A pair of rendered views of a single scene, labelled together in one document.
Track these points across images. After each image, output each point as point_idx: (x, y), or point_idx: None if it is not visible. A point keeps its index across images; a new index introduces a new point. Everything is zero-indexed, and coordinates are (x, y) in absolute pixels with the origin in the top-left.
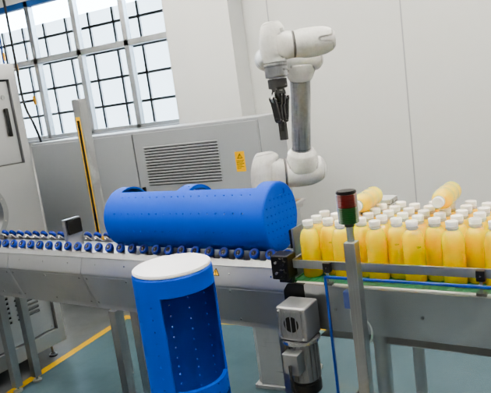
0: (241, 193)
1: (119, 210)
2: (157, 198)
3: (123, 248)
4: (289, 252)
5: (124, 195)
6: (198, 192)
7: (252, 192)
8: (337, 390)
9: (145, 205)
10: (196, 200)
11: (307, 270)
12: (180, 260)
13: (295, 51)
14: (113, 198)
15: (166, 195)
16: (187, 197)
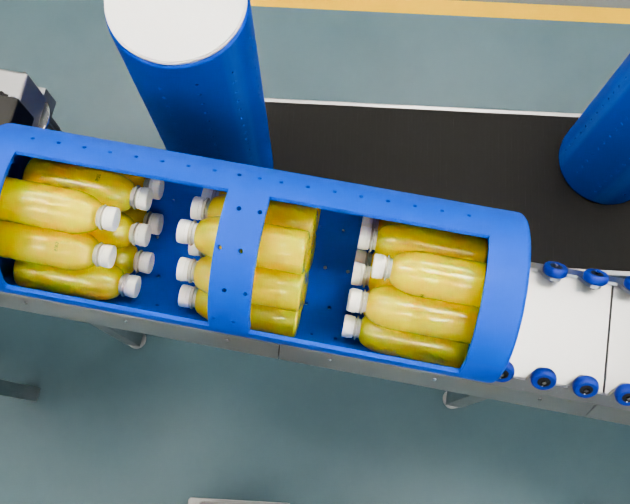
0: (57, 145)
1: (460, 202)
2: (328, 188)
3: None
4: None
5: (467, 221)
6: (192, 175)
7: (26, 140)
8: None
9: (366, 187)
10: (192, 160)
11: None
12: (165, 15)
13: None
14: (505, 221)
15: (301, 189)
16: (224, 170)
